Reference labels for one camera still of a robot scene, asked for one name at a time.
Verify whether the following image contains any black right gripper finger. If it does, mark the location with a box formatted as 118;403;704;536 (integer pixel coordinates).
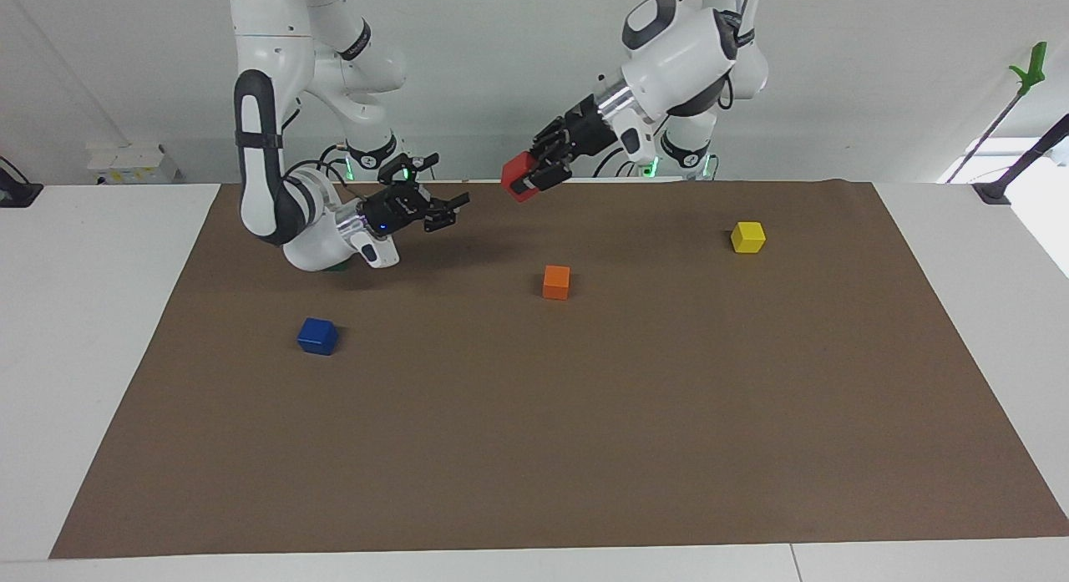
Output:
424;194;470;232
378;154;440;185

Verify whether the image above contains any red wooden block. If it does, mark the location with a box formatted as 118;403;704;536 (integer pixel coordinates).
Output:
501;152;542;204

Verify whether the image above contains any blue wooden block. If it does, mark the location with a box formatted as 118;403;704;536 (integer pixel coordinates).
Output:
296;317;341;357

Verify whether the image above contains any brown paper mat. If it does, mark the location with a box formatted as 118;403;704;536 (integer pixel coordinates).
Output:
48;180;1069;559

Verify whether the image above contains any white power box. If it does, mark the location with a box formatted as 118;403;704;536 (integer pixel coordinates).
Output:
86;142;180;185

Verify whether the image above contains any black table clamp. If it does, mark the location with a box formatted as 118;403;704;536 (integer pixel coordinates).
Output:
0;156;44;209

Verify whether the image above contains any black angled stand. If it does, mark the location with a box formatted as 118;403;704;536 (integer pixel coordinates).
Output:
973;114;1069;205

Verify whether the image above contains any green-tipped grey pole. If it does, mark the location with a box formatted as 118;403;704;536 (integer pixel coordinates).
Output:
948;41;1049;184

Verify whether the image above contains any black left base cable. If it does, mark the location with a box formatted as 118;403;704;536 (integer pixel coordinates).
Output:
593;146;637;179

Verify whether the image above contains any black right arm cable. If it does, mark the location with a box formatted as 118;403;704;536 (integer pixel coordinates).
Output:
284;158;368;207

